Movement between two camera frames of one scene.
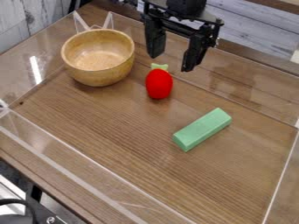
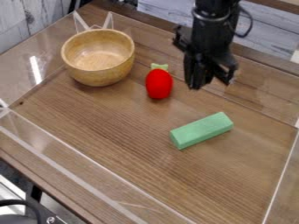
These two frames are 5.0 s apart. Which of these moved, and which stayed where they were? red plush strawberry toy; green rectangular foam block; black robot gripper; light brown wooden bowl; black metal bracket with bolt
Moved: green rectangular foam block; black robot gripper
Stayed: red plush strawberry toy; light brown wooden bowl; black metal bracket with bolt
